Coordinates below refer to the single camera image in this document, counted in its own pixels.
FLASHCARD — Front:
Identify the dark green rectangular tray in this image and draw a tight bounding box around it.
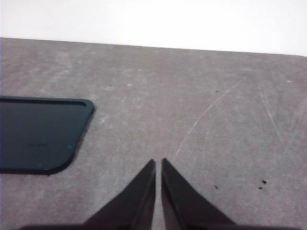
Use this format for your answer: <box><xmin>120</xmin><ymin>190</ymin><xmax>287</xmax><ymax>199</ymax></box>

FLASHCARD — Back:
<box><xmin>0</xmin><ymin>95</ymin><xmax>95</xmax><ymax>176</ymax></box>

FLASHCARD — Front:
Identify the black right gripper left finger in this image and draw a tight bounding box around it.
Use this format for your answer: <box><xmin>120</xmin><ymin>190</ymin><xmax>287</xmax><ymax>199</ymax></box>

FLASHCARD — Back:
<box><xmin>83</xmin><ymin>159</ymin><xmax>156</xmax><ymax>226</ymax></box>

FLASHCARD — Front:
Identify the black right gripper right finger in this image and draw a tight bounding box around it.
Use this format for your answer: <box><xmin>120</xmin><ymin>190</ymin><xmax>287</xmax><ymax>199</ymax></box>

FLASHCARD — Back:
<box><xmin>161</xmin><ymin>158</ymin><xmax>237</xmax><ymax>226</ymax></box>

